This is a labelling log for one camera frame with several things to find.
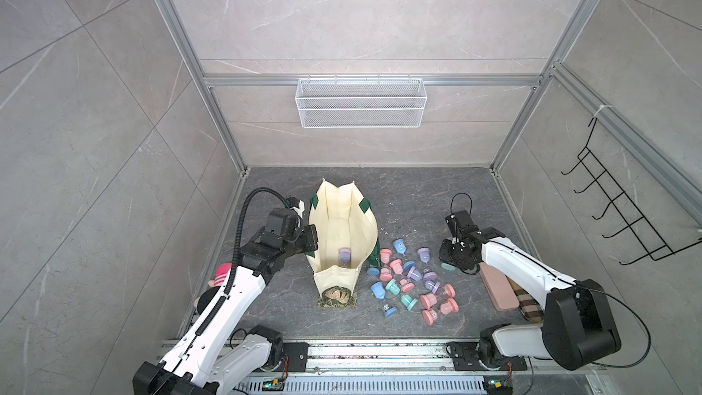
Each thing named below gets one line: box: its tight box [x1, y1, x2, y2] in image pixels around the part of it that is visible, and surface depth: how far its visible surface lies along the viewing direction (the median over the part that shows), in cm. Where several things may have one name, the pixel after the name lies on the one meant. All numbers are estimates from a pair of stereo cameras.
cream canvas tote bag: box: [306, 178, 381, 309], surface depth 86 cm
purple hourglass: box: [338, 248, 352, 268], surface depth 92 cm
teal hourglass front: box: [400, 294, 418, 311], surface depth 83 cm
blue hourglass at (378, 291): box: [370, 281, 387, 299], surface depth 85 cm
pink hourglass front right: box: [439, 298, 459, 315], surface depth 81 cm
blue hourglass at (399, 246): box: [393, 238, 407, 255], surface depth 95 cm
